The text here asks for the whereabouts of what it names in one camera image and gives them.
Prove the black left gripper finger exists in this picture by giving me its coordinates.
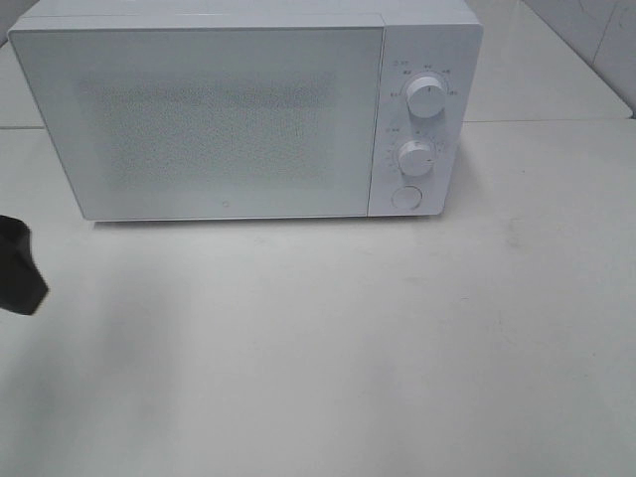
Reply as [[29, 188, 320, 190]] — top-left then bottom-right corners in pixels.
[[1, 216, 49, 315]]

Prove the round white door-release button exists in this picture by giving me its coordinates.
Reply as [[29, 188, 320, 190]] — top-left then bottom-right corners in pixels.
[[392, 186, 422, 211]]

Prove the white microwave door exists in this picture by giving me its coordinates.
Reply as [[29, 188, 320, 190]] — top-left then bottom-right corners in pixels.
[[11, 28, 383, 222]]

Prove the white microwave oven body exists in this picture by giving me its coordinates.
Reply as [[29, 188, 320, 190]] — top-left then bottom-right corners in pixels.
[[8, 1, 483, 221]]

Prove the lower white timer knob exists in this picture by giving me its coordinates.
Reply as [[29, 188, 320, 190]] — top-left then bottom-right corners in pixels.
[[397, 140, 435, 177]]

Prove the upper white power knob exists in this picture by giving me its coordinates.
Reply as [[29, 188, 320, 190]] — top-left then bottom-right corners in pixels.
[[404, 75, 446, 119]]

